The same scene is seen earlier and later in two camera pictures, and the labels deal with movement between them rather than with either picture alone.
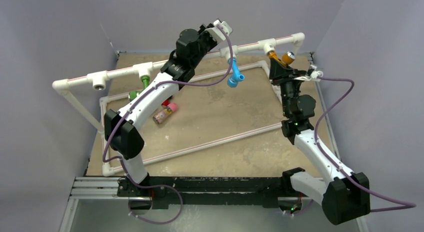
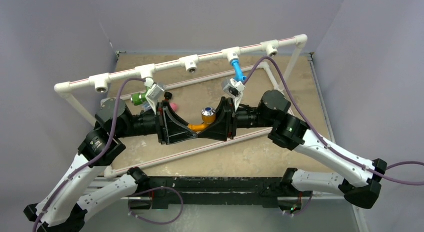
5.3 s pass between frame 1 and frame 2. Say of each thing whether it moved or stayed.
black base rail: stayed
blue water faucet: stayed
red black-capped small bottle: stayed
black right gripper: moved
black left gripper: moved
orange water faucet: moved
